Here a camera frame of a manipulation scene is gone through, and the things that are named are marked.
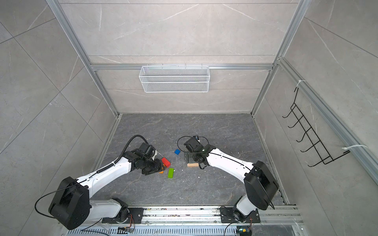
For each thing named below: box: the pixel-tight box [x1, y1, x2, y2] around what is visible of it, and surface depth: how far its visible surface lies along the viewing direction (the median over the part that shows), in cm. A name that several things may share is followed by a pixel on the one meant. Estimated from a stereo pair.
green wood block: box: [167, 167, 175, 179], surface depth 90 cm
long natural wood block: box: [187, 162, 200, 168], surface depth 92 cm
